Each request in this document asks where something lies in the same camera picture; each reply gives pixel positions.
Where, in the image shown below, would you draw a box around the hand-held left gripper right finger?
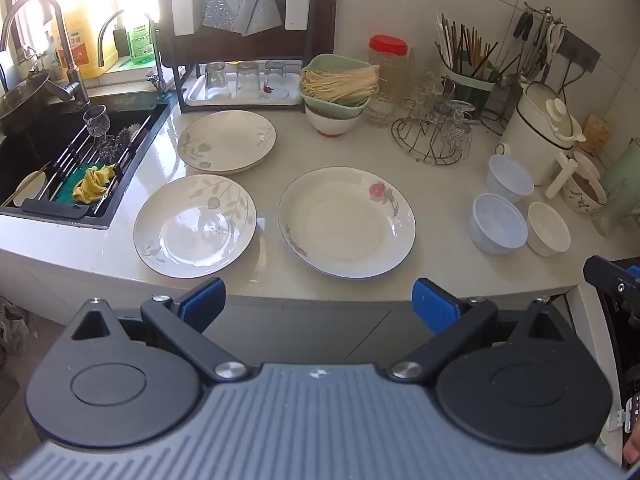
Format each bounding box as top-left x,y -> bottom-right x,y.
390,277 -> 568,386

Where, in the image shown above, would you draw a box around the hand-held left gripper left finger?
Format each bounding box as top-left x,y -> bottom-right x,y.
70,277 -> 251,386

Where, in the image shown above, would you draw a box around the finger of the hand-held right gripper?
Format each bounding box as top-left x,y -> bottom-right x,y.
583,255 -> 640,311

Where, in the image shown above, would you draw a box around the large grey leaf print plate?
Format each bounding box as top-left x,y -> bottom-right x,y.
133,174 -> 258,279

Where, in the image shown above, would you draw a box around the white plastic bowl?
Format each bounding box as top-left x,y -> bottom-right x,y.
469,193 -> 529,256
486,154 -> 535,205

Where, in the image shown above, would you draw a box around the pink rose print plate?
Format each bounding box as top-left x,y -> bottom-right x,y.
278,166 -> 417,280

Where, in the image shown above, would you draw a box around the small grey leaf print plate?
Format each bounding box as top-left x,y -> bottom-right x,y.
176,110 -> 277,176

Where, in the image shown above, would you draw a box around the white ceramic bowl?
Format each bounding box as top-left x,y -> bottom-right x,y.
527,202 -> 572,258

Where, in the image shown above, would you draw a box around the printed ceramic bowl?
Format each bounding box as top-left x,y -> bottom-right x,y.
562,160 -> 609,215

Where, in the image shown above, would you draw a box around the green glass pitcher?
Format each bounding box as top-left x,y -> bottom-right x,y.
591,139 -> 640,239

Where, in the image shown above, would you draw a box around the brown packet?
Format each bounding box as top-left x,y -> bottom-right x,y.
581,114 -> 612,152

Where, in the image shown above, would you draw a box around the white kettle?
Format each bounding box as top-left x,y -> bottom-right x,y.
496,81 -> 587,187

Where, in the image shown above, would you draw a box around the yellow cloth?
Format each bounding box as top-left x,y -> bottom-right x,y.
73,163 -> 116,205

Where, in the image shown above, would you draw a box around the green sponge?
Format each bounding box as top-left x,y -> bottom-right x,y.
56,161 -> 120,205

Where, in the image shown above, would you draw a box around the steel wool scrubber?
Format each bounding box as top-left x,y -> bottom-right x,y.
101,122 -> 143,167

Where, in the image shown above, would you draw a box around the clear drinking glass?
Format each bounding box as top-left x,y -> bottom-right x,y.
441,100 -> 475,159
414,71 -> 455,117

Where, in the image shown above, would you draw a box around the grey rag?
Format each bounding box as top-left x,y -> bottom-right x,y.
0,297 -> 32,368

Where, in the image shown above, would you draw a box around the sink drain rack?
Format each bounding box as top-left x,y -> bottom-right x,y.
20,114 -> 152,221

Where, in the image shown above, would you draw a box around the white drip tray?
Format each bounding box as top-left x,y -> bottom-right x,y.
185,71 -> 306,107

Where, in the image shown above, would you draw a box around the white bowl with red base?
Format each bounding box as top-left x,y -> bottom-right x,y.
304,102 -> 364,138

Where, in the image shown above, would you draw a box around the stemmed glass cup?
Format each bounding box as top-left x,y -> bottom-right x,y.
83,104 -> 111,139

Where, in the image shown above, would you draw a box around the green chopstick holder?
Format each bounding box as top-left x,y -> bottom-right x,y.
440,60 -> 502,122

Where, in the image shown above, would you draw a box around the black sink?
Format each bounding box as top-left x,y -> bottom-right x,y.
0,84 -> 170,232

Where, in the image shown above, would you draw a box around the clear tumbler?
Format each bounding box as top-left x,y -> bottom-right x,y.
203,61 -> 229,100
234,61 -> 261,99
263,60 -> 287,97

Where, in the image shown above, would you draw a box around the clear jar with red lid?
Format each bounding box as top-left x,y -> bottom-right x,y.
366,35 -> 412,129

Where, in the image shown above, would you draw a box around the scissors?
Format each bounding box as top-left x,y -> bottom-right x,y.
544,19 -> 567,67

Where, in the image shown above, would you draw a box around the dry noodles bundle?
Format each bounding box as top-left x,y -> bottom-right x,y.
301,65 -> 388,107

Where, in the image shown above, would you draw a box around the small steel faucet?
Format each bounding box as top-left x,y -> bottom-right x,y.
97,9 -> 170,100

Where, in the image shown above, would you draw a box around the bundle of chopsticks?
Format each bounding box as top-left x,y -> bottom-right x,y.
434,12 -> 502,82

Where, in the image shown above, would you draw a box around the green bowl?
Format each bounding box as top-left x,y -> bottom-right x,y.
298,53 -> 381,121

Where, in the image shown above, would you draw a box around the green detergent bottle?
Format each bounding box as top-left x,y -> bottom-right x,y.
127,9 -> 157,66

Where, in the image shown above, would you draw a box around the dark wok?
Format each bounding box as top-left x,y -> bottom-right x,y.
0,72 -> 67,135

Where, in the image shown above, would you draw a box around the tall steel faucet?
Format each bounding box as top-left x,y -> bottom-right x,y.
0,0 -> 92,108

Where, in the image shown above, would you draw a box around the yellow bottle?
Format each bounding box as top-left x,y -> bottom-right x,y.
60,2 -> 120,80

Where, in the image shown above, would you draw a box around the white utensil cup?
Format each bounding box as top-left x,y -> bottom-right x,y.
169,0 -> 196,37
284,0 -> 316,31

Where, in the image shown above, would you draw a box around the white handled scoop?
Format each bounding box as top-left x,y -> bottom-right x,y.
544,152 -> 577,200

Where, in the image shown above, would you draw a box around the wire glass rack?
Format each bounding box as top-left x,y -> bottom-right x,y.
391,97 -> 474,165

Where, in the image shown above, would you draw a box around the wall hook rail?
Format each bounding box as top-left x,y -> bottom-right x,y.
524,4 -> 602,72

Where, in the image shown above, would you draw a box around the black handled utensil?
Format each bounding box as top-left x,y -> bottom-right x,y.
514,9 -> 535,42

